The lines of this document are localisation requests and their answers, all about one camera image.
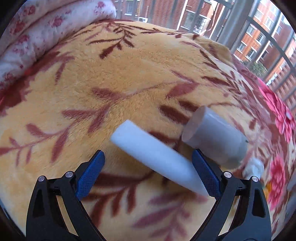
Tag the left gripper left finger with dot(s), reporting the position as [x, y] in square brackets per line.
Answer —
[55, 211]

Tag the folded white floral quilt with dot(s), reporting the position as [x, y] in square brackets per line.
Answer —
[39, 25]

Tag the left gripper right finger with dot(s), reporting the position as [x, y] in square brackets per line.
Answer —
[240, 211]

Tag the white foam cylinder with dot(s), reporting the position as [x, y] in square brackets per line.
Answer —
[156, 155]

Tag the floral yellow plush blanket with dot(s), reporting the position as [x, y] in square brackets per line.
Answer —
[69, 103]

